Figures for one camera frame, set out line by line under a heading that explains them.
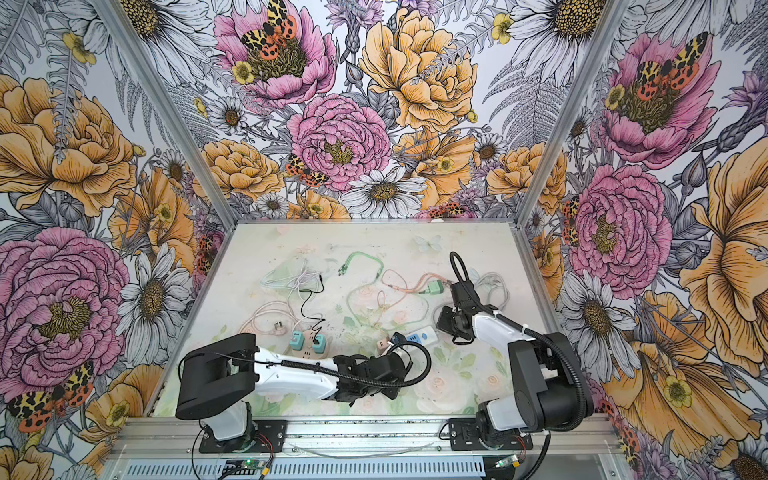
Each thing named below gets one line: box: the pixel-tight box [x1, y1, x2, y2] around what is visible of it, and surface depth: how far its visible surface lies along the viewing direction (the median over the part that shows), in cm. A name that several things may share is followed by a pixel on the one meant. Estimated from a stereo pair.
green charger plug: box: [427, 280, 444, 295], surface depth 102 cm
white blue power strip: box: [406, 326, 439, 345], surface depth 91 cm
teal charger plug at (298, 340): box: [290, 331, 305, 351], surface depth 84 cm
